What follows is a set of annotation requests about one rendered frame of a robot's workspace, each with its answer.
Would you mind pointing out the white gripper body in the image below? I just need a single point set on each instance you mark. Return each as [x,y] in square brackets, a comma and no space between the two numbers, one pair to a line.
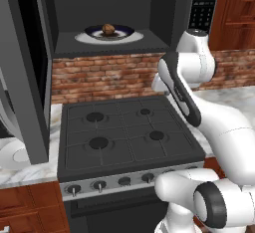
[160,83]

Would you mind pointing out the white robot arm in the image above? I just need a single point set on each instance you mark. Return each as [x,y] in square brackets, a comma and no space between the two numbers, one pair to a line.
[229,134]

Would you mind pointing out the white microwave turntable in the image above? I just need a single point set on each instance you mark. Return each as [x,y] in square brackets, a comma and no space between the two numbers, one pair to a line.
[134,38]

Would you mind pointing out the brown egg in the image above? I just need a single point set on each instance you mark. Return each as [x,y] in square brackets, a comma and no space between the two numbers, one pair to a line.
[108,29]

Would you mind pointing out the black microwave oven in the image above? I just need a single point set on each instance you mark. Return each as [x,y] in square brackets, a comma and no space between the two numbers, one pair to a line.
[159,8]

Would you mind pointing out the black microwave door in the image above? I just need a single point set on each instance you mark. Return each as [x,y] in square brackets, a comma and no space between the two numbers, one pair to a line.
[28,77]

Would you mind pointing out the white plate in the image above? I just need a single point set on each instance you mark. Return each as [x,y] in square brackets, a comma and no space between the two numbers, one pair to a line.
[13,155]

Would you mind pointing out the dark blue bowl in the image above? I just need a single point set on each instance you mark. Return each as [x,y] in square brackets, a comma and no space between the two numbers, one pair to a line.
[124,31]

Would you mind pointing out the black gas hob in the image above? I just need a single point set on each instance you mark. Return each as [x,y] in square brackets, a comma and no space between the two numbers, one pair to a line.
[126,137]

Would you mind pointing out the black stove knob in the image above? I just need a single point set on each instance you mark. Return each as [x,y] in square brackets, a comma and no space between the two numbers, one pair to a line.
[147,177]
[99,186]
[73,189]
[124,181]

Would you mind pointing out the brown wooden base cupboard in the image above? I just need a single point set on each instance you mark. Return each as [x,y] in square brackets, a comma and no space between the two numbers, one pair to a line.
[211,165]

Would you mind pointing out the black oven door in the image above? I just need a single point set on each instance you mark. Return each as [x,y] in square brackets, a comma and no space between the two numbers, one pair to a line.
[116,220]

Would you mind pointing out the brown wooden drawer front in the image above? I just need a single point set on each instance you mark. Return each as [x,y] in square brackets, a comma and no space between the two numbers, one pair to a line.
[30,195]
[36,223]

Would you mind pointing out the brown wooden wall cupboard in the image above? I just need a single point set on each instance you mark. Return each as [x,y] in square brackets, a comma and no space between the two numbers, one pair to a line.
[235,11]

